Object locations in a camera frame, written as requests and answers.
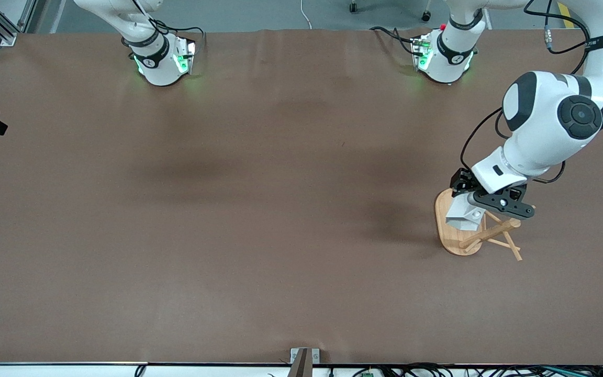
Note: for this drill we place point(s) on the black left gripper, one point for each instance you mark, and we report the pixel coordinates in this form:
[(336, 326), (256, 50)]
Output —
[(460, 182)]

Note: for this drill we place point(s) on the white faceted cup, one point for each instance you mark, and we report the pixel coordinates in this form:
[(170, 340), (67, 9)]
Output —
[(461, 220)]

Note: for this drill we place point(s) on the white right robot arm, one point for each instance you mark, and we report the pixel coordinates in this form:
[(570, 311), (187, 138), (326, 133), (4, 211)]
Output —
[(157, 63)]

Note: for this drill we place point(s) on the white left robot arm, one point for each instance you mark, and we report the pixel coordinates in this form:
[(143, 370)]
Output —
[(553, 120)]

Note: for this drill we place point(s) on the wooden cup rack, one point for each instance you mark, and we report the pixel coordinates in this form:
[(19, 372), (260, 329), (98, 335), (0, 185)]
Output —
[(450, 241)]

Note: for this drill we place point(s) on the brown table cover sheet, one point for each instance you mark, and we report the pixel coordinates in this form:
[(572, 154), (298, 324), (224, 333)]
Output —
[(301, 235)]

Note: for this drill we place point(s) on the black chair caster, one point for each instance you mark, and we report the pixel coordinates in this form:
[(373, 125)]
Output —
[(426, 16), (353, 7)]

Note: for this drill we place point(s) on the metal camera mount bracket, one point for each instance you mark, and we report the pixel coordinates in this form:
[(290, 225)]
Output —
[(304, 358)]

